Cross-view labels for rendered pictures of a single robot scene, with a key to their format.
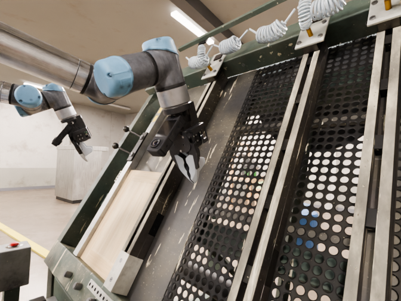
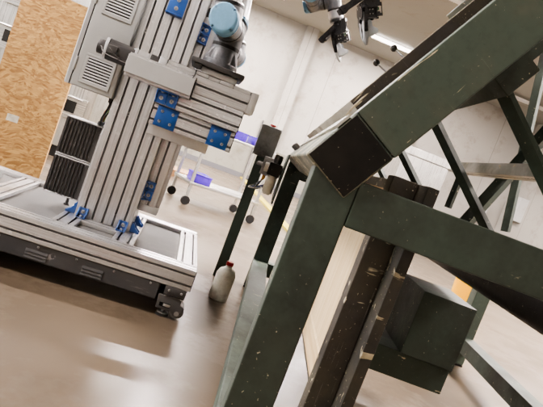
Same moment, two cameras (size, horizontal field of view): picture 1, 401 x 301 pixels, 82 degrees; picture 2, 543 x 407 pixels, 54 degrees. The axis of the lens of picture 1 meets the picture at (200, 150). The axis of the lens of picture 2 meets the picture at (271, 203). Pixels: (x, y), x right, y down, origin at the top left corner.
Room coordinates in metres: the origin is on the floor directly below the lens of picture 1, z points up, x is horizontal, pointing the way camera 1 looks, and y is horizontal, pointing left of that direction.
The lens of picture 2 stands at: (-1.00, -1.39, 0.78)
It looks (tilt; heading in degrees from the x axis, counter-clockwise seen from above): 5 degrees down; 44
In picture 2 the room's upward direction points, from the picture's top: 21 degrees clockwise
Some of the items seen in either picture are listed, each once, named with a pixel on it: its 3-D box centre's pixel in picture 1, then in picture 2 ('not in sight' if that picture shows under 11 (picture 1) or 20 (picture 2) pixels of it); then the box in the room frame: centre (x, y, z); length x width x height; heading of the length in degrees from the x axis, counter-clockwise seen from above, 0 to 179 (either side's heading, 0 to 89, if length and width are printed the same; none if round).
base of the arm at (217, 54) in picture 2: not in sight; (222, 57); (0.37, 0.49, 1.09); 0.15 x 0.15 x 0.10
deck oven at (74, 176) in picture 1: (80, 172); (402, 198); (7.78, 3.96, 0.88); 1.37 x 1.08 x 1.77; 52
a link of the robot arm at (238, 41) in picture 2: not in sight; (231, 30); (0.36, 0.49, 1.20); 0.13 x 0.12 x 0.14; 41
